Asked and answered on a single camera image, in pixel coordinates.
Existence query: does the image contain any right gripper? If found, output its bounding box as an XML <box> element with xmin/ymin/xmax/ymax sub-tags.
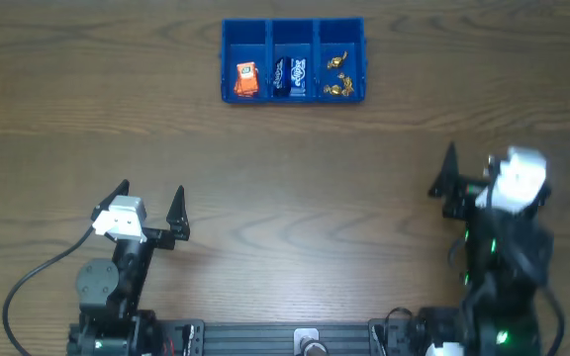
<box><xmin>427</xmin><ymin>141</ymin><xmax>490</xmax><ymax>220</ymax></box>

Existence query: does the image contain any black cable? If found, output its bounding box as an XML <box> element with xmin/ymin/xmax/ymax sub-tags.
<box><xmin>1</xmin><ymin>224</ymin><xmax>97</xmax><ymax>356</ymax></box>
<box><xmin>536</xmin><ymin>284</ymin><xmax>567</xmax><ymax>356</ymax></box>

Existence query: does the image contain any orange candy box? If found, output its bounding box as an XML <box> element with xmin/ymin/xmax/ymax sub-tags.
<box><xmin>233</xmin><ymin>77</ymin><xmax>259</xmax><ymax>98</ymax></box>
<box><xmin>236</xmin><ymin>61</ymin><xmax>260</xmax><ymax>94</ymax></box>

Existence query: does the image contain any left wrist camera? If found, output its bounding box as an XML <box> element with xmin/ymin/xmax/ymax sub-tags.
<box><xmin>91</xmin><ymin>195</ymin><xmax>148</xmax><ymax>244</ymax></box>

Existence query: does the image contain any blue tray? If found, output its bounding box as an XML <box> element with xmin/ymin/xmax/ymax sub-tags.
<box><xmin>220</xmin><ymin>17</ymin><xmax>368</xmax><ymax>105</ymax></box>

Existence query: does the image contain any mounting rail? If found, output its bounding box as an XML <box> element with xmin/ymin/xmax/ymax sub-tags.
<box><xmin>66</xmin><ymin>318</ymin><xmax>509</xmax><ymax>356</ymax></box>

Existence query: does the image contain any blue candy pack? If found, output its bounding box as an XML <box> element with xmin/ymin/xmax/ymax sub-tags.
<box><xmin>272</xmin><ymin>56</ymin><xmax>294</xmax><ymax>98</ymax></box>
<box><xmin>289</xmin><ymin>57</ymin><xmax>309</xmax><ymax>96</ymax></box>

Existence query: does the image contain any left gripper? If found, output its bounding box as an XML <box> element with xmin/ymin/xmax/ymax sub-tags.
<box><xmin>90</xmin><ymin>178</ymin><xmax>192</xmax><ymax>251</ymax></box>

